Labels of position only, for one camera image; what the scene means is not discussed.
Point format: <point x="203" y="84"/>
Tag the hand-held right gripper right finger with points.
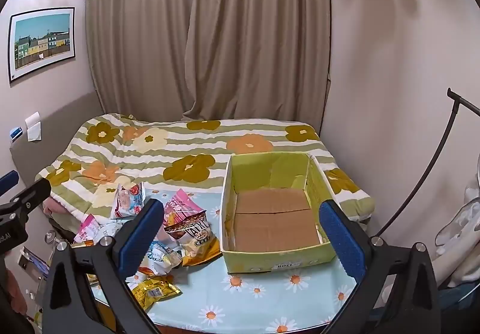
<point x="341" y="240"/>

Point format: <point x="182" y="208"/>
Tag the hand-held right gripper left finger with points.
<point x="142" y="232"/>

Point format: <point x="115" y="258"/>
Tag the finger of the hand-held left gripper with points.
<point x="32" y="193"/>
<point x="9" y="180"/>

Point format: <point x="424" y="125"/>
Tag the white blue checked snack packet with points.
<point x="161" y="255"/>

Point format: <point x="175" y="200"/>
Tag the white red blue snack packet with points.
<point x="127" y="200"/>

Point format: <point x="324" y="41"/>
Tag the pink striped snack packet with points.
<point x="180" y="206"/>

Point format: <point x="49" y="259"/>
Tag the brown and yellow snack packet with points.
<point x="195" y="238"/>

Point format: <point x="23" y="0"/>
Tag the small pink white snack packet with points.
<point x="87" y="230"/>

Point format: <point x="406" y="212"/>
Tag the yellow-green cardboard box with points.
<point x="273" y="214"/>

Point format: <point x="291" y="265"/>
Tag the person's left hand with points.
<point x="15" y="292"/>

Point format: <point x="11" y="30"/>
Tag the pink pillow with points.
<point x="52" y="208"/>

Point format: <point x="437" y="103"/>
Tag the grey padded headboard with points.
<point x="56" y="131"/>

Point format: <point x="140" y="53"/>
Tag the brown wooden panel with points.
<point x="103" y="306"/>

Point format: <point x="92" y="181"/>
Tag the green striped floral blanket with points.
<point x="180" y="146"/>

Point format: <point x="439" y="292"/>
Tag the light blue daisy tablecloth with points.
<point x="262" y="300"/>

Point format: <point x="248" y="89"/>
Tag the white fabric bundle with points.
<point x="465" y="229"/>

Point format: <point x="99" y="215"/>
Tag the blue cloth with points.
<point x="453" y="298"/>

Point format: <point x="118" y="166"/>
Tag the black curved lamp stand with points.
<point x="452" y="95"/>

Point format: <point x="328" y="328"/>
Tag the beige curtain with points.
<point x="206" y="30"/>

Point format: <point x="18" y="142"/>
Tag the blue card on wall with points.
<point x="15" y="134"/>

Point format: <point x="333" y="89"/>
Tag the white paper on wall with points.
<point x="33" y="125"/>

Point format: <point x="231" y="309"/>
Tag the wall poster of coloured houses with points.
<point x="41" y="43"/>

